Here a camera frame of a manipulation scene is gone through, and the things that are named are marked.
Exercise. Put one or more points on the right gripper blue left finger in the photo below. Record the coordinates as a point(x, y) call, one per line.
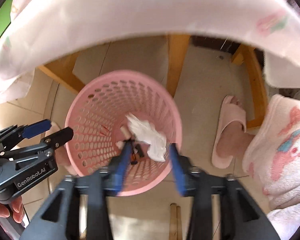
point(118, 170)

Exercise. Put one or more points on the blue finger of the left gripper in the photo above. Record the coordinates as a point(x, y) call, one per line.
point(59, 138)
point(35, 129)

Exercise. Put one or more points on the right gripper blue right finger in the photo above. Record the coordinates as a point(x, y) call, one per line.
point(180, 168)

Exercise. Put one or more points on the black orange coffee sachet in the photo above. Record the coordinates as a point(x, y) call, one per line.
point(137, 153)

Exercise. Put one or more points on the white tissue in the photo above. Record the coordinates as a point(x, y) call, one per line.
point(144, 131)

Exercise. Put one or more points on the person left hand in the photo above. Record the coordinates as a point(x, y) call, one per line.
point(16, 210)

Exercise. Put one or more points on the left pink slipper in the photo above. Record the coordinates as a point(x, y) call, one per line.
point(61, 153)

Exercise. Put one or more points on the pink slipper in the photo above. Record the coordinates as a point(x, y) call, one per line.
point(229, 140)
point(61, 153)

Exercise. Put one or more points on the pink plastic waste basket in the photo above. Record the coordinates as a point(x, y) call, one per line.
point(100, 114)

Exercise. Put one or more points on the right pink slipper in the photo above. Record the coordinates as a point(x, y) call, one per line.
point(229, 140)

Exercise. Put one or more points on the pink cartoon bed sheet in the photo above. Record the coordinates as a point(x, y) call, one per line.
point(46, 30)

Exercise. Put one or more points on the wooden chair frame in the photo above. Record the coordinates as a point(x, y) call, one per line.
point(61, 72)

